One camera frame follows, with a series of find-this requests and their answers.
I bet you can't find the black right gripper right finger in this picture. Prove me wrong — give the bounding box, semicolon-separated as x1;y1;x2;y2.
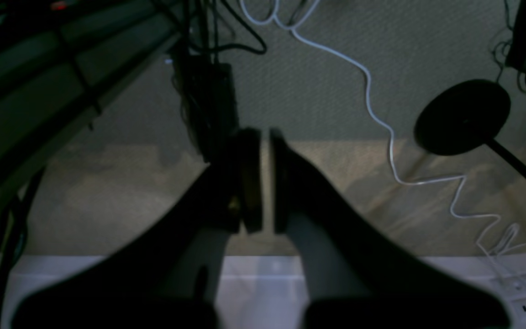
270;128;511;329

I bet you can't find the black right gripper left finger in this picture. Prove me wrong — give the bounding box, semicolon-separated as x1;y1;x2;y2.
12;128;263;329

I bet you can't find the black power strip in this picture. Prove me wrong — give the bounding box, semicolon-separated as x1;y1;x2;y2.
173;53;240;163

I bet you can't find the black round stand base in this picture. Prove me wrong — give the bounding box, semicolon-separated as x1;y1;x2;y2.
414;80;526;179

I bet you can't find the white cable on floor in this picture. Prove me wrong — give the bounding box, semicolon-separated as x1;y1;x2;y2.
239;0;526;293

